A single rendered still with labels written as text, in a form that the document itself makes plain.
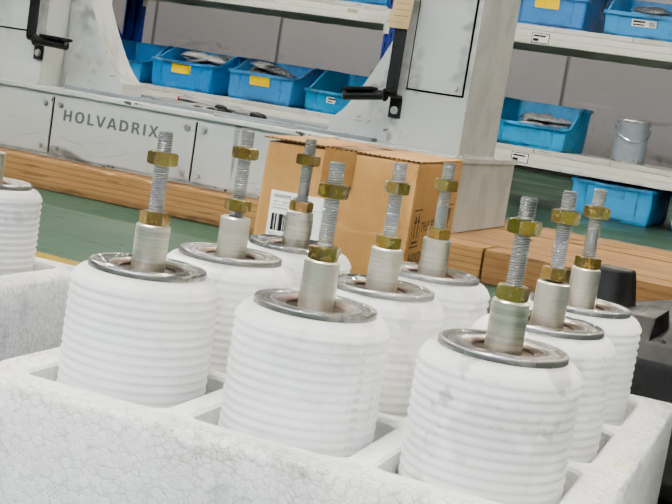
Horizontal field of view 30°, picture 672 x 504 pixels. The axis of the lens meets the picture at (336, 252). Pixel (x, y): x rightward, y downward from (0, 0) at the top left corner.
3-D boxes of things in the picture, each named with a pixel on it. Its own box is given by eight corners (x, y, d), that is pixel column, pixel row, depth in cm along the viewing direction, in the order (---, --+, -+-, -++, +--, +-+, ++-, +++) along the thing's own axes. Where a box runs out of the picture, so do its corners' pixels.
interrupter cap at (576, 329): (508, 312, 87) (510, 302, 87) (614, 336, 84) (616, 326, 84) (473, 323, 80) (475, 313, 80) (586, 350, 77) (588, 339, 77)
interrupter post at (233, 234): (206, 258, 90) (212, 213, 89) (229, 257, 92) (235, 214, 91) (229, 264, 88) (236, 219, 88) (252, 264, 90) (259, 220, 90)
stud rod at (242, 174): (225, 231, 89) (240, 128, 88) (228, 230, 90) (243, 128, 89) (239, 234, 89) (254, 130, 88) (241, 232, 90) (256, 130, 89)
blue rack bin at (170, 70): (194, 89, 674) (200, 51, 671) (256, 99, 659) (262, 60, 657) (145, 83, 628) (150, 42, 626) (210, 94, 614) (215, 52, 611)
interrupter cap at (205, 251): (156, 251, 90) (157, 241, 89) (229, 250, 95) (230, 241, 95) (230, 273, 85) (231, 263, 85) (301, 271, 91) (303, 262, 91)
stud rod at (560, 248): (556, 303, 82) (576, 191, 81) (559, 306, 81) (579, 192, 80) (541, 301, 82) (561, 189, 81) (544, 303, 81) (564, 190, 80)
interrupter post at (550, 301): (533, 324, 83) (541, 276, 83) (567, 332, 82) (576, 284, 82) (522, 328, 81) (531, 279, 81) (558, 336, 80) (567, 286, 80)
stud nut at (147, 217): (134, 220, 79) (136, 207, 79) (158, 222, 80) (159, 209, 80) (149, 226, 77) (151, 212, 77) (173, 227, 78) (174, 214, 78)
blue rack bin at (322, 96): (341, 113, 643) (347, 73, 641) (408, 125, 628) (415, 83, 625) (298, 109, 598) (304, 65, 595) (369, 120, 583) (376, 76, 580)
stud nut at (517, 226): (500, 230, 70) (503, 215, 70) (521, 232, 71) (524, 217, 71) (524, 236, 69) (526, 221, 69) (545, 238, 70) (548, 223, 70)
